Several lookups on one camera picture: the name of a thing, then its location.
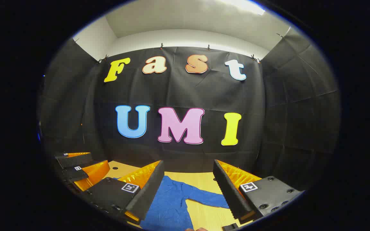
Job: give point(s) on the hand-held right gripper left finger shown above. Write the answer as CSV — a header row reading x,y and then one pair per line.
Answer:
x,y
149,192

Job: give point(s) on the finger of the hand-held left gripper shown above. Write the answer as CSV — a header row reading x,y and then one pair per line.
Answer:
x,y
75,161
75,175

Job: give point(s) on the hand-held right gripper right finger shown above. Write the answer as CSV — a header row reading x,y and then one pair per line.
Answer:
x,y
231,195

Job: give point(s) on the blue knit cardigan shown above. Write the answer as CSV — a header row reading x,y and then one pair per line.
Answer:
x,y
169,205

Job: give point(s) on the black backdrop cloth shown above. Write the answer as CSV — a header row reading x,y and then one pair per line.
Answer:
x,y
210,93

